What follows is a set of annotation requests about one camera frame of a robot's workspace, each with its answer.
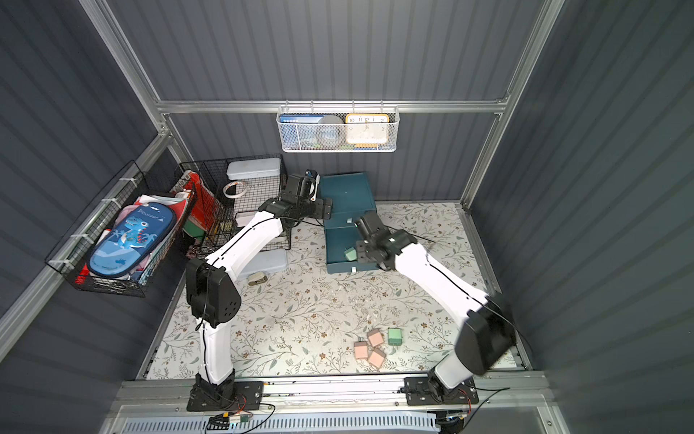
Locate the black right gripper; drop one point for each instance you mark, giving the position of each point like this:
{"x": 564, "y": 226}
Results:
{"x": 361, "y": 251}

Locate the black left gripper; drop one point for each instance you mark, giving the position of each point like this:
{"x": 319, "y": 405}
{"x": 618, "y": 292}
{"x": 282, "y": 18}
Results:
{"x": 325, "y": 208}

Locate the green plug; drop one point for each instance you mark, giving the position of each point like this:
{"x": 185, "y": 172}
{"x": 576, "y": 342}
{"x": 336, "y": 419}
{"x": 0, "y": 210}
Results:
{"x": 351, "y": 254}
{"x": 394, "y": 336}

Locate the teal drawer cabinet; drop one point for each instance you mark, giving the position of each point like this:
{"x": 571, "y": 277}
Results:
{"x": 352, "y": 197}

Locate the pink plug top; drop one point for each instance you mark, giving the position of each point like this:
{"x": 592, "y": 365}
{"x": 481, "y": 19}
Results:
{"x": 375, "y": 338}

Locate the pink plug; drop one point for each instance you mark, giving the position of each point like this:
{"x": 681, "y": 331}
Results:
{"x": 377, "y": 358}
{"x": 375, "y": 338}
{"x": 361, "y": 350}

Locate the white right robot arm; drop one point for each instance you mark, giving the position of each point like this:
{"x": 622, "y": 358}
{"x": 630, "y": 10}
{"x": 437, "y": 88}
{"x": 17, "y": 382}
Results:
{"x": 484, "y": 321}

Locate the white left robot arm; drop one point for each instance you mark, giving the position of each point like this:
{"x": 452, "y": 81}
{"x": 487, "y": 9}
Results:
{"x": 211, "y": 293}

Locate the light blue flat case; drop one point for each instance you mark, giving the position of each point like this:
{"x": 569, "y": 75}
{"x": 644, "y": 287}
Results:
{"x": 267, "y": 262}

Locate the blue book in basket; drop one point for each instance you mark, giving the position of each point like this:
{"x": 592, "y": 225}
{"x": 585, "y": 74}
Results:
{"x": 297, "y": 130}

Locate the grey plastic box lid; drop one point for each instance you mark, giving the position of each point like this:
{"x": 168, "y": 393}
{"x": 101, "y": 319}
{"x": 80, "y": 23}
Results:
{"x": 254, "y": 168}

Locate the grey tape roll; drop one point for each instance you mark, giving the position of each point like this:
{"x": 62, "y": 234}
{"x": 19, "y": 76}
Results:
{"x": 330, "y": 132}

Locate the red patterned bag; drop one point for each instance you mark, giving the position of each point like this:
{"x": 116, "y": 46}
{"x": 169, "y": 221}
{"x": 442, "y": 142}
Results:
{"x": 206, "y": 204}

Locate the yellow alarm clock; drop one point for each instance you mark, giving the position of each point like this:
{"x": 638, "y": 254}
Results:
{"x": 363, "y": 129}

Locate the pink plug left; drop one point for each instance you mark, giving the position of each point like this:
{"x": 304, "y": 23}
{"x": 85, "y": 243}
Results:
{"x": 361, "y": 350}

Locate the pink plug bottom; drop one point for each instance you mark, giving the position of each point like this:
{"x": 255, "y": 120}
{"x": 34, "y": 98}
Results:
{"x": 377, "y": 358}

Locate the blue dinosaur pencil case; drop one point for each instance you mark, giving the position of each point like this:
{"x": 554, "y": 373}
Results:
{"x": 132, "y": 239}

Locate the black wire floor crate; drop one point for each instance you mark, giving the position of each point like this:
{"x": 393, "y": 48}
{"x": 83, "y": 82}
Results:
{"x": 239, "y": 201}

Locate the white wire wall basket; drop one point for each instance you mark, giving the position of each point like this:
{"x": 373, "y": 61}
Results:
{"x": 389, "y": 147}

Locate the black wire side basket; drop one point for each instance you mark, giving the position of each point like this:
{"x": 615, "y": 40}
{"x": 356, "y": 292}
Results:
{"x": 131, "y": 187}

